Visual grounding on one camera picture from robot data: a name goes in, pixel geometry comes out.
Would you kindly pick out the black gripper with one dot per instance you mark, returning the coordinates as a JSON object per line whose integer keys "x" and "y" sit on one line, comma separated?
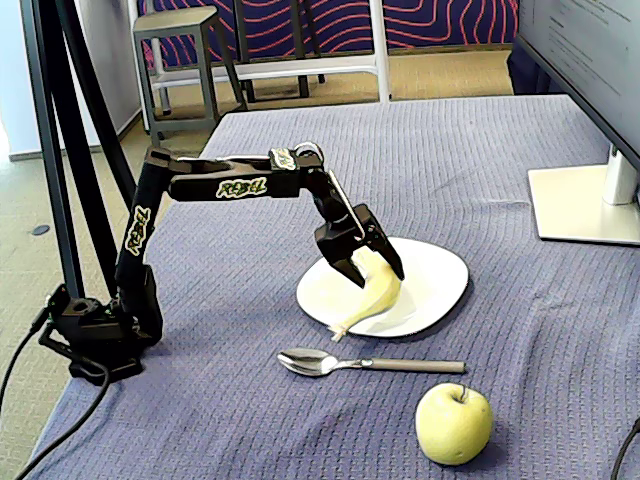
{"x": 342, "y": 246}

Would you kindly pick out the yellow banana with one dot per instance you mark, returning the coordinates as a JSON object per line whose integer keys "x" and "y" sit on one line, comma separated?
{"x": 385, "y": 295}

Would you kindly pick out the black robot arm with stickers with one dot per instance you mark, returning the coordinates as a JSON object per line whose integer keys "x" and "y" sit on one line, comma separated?
{"x": 240, "y": 187}

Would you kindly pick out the white plate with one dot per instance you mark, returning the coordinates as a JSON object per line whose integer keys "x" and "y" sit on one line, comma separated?
{"x": 435, "y": 280}

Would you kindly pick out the blue-grey knitted tablecloth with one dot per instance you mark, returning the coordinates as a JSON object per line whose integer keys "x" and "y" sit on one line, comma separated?
{"x": 400, "y": 150}

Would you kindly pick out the green apple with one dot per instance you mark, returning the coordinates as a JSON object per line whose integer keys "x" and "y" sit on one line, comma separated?
{"x": 450, "y": 425}

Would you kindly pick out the blue panel with red waves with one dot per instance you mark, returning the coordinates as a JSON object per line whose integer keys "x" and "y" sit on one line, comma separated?
{"x": 440, "y": 25}

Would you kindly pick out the dark metal legs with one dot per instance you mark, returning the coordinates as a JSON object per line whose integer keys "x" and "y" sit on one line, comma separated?
{"x": 243, "y": 30}

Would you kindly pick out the monitor with silver stand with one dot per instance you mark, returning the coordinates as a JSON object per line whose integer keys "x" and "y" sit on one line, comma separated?
{"x": 575, "y": 40}

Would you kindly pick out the grey metal stool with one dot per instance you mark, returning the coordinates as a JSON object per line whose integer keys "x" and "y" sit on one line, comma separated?
{"x": 170, "y": 20}

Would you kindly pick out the black floor disc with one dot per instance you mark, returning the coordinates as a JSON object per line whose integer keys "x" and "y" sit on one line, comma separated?
{"x": 41, "y": 230}

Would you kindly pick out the black tripod legs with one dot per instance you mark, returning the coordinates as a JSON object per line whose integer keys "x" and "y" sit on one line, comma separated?
{"x": 50, "y": 125}

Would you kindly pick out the white metal frame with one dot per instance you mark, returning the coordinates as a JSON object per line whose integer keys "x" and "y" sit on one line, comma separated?
{"x": 380, "y": 50}

